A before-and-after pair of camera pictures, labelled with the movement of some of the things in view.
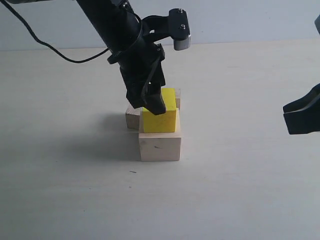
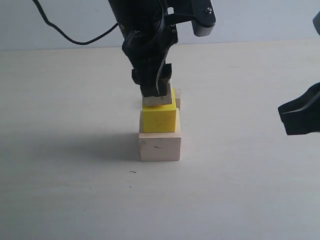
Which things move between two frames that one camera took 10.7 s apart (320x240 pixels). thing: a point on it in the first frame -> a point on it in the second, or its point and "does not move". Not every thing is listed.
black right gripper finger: [304, 121] does not move
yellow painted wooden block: [163, 122] does not move
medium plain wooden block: [133, 117] -> [158, 100]
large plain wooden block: [162, 146] does not move
